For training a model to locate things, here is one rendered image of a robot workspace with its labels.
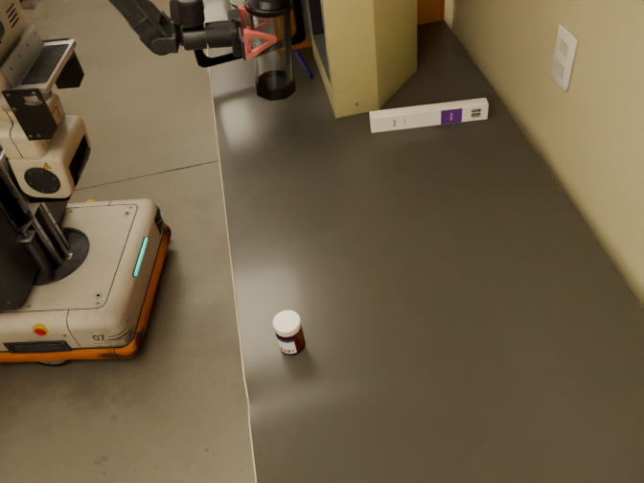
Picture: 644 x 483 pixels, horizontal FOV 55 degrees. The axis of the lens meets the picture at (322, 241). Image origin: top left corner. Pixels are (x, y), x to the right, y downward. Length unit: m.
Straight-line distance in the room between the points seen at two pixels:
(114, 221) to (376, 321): 1.55
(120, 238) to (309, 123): 1.08
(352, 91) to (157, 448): 1.30
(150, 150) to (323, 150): 1.88
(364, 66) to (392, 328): 0.66
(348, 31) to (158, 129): 2.06
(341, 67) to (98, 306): 1.19
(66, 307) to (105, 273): 0.17
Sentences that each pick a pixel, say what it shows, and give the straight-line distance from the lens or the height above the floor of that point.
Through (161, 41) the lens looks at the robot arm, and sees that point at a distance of 1.48.
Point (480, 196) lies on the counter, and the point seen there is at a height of 0.94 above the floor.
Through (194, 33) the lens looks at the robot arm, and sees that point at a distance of 1.48.
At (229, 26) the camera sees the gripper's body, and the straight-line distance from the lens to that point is 1.49.
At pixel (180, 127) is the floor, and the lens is 3.36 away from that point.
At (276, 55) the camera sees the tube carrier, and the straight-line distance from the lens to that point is 1.49.
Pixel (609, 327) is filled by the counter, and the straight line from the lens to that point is 1.17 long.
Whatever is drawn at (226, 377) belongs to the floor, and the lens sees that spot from 2.24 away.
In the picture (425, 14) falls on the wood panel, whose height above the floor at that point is 0.97.
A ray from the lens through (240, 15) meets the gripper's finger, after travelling 1.55.
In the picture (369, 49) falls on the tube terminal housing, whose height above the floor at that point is 1.11.
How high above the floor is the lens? 1.86
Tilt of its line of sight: 46 degrees down
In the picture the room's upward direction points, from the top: 9 degrees counter-clockwise
